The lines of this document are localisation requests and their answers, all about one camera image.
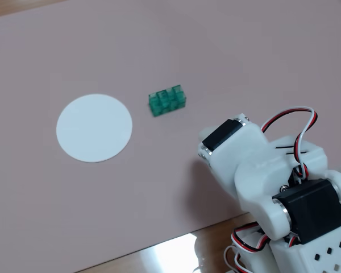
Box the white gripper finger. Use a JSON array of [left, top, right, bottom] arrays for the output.
[[197, 126, 217, 167]]

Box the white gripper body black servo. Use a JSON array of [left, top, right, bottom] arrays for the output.
[[201, 113, 271, 200]]

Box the teal lego brick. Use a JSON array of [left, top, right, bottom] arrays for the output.
[[147, 84, 187, 117]]

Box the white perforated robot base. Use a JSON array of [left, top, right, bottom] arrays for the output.
[[268, 221, 341, 273]]

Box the white paper circle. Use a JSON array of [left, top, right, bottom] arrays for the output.
[[56, 93, 134, 164]]

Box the pink table mat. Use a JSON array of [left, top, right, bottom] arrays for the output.
[[0, 0, 341, 273]]

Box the red white black servo cable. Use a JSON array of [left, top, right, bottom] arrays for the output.
[[223, 221, 272, 273], [261, 106, 319, 183]]

